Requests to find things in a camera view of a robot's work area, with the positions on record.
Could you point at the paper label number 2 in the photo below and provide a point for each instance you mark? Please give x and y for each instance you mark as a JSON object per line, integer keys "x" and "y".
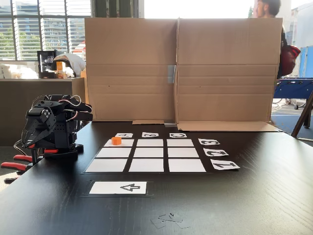
{"x": 216, "y": 152}

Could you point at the round orange token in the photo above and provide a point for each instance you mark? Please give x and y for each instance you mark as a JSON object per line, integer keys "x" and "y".
{"x": 116, "y": 141}

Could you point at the paper sheet with arrow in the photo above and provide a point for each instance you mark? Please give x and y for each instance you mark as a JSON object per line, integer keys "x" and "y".
{"x": 110, "y": 188}

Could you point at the brown counter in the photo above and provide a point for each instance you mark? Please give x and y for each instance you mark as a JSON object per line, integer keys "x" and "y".
{"x": 19, "y": 102}

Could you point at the white crumpled cloth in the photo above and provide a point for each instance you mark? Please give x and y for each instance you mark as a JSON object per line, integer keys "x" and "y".
{"x": 73, "y": 62}

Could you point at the wooden easel leg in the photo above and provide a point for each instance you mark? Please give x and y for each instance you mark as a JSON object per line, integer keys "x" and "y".
{"x": 302, "y": 117}

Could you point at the paper label letter B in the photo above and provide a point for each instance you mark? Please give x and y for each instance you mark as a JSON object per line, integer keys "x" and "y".
{"x": 150, "y": 134}

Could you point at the person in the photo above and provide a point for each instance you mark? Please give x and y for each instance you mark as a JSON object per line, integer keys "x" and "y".
{"x": 267, "y": 7}

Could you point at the paper label letter C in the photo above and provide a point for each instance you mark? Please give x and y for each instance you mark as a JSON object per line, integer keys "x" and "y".
{"x": 178, "y": 135}

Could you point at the paper label number 3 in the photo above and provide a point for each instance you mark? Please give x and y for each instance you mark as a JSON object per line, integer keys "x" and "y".
{"x": 209, "y": 141}

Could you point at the paper label letter A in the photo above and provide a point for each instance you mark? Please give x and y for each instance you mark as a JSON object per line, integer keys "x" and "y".
{"x": 124, "y": 135}

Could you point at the brown cardboard screen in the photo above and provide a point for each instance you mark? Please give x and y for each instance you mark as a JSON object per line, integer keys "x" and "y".
{"x": 220, "y": 73}

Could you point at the paper label number 1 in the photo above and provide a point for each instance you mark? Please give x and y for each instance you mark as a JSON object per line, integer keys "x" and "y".
{"x": 225, "y": 165}

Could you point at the small orange box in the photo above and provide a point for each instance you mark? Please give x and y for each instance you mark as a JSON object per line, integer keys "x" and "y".
{"x": 59, "y": 67}

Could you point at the red bag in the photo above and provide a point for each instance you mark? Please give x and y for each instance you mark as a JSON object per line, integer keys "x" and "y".
{"x": 289, "y": 60}

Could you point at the grey duct tape strip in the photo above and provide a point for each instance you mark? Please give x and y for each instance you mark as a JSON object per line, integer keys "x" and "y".
{"x": 171, "y": 73}
{"x": 170, "y": 123}

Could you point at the black coffee machine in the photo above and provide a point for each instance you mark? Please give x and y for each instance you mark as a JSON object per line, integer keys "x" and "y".
{"x": 45, "y": 63}

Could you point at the window with blinds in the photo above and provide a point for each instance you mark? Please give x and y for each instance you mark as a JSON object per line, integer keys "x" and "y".
{"x": 29, "y": 29}

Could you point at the white grid with black tape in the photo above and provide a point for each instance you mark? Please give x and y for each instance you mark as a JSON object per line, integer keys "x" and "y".
{"x": 148, "y": 153}

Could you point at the blue foosball table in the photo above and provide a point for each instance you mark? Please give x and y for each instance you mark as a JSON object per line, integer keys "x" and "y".
{"x": 293, "y": 86}

